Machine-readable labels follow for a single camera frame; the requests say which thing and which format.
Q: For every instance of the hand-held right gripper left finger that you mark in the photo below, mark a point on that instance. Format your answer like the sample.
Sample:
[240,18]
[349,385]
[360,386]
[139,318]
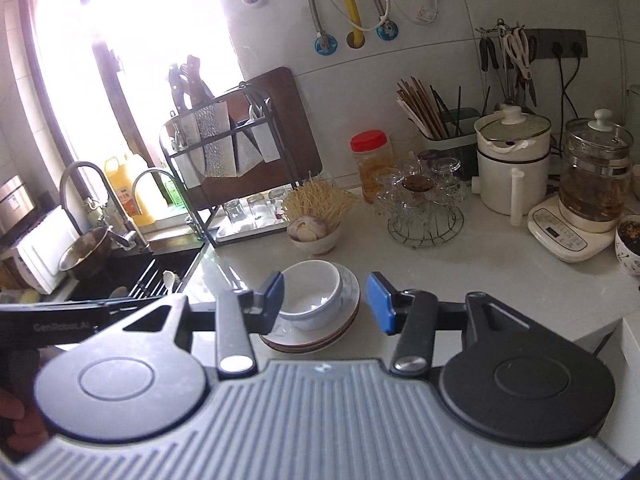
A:
[272,297]

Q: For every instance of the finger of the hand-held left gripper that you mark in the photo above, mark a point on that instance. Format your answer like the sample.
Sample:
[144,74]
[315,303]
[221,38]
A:
[120,312]

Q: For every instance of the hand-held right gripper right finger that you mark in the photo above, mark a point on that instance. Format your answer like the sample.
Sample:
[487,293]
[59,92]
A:
[380,305]

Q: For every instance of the plain white ceramic bowl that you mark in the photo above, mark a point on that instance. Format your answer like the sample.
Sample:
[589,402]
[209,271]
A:
[310,290]

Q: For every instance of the person's left hand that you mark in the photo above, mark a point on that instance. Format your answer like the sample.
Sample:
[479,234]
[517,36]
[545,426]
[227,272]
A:
[17,420]

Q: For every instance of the black sink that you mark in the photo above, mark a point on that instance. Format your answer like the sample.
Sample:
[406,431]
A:
[110,274]

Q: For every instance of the white spoon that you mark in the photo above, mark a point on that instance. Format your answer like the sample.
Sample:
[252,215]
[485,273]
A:
[170,278]

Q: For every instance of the steel bowl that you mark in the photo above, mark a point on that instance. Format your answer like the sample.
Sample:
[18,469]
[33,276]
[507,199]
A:
[82,257]

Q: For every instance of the clear drip tray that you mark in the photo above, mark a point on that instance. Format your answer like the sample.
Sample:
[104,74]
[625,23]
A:
[250,232]

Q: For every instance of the white plastic board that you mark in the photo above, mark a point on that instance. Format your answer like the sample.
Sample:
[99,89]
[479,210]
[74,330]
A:
[40,255]

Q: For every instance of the garlic bulb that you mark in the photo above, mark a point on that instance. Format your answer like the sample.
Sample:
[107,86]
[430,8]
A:
[306,227]

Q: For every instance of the clear drinking glass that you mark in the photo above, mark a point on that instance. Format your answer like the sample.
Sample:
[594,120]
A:
[232,210]
[275,195]
[255,205]

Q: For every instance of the yellow oil bottle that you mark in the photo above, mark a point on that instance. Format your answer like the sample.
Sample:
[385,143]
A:
[132,190]

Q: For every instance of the set of clear glass cups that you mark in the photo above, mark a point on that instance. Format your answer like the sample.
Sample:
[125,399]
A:
[415,185]

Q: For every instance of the grey box appliance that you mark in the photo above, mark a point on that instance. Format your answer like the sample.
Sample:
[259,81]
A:
[15,202]

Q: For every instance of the green bottle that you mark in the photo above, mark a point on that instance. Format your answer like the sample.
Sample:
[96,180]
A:
[173,192]

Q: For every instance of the chrome faucet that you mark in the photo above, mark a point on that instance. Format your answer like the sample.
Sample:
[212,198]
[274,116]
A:
[145,175]

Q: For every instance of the red-lidded plastic jar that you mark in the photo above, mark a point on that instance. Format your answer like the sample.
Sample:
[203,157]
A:
[370,165]

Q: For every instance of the dark pull-down faucet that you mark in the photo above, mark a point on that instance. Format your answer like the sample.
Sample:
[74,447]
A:
[75,170]

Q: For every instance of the textured steel cutting board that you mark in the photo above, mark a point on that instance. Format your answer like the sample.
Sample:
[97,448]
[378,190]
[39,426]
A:
[215,145]

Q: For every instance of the black metal knife rack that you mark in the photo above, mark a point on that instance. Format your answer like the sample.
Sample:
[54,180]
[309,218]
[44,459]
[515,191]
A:
[240,130]

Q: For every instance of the white electric cooking pot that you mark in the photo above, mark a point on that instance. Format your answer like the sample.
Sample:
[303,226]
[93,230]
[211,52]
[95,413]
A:
[505,170]

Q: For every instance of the dark wooden cutting board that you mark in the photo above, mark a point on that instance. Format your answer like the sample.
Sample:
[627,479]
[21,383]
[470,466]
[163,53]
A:
[290,110]

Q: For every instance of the white kettle base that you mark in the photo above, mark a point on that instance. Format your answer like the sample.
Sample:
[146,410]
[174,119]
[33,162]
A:
[560,235]

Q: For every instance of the green chopstick holder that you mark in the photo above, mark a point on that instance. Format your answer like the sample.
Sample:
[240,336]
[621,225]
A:
[457,122]

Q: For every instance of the glass electric kettle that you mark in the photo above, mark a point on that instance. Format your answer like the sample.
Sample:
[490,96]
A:
[595,170]

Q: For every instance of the patterned cup with tea leaves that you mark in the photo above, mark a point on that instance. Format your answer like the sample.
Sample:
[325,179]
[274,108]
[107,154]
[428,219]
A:
[627,247]

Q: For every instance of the blue pipe flange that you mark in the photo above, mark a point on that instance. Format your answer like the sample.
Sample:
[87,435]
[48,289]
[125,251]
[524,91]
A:
[386,32]
[325,43]

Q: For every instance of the window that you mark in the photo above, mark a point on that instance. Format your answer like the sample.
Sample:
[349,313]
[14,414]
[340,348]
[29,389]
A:
[150,10]

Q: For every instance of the pale green container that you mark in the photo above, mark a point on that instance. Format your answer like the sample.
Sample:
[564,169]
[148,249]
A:
[633,105]

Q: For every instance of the dark wall socket strip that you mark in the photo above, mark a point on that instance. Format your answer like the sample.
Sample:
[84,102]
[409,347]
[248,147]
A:
[555,42]

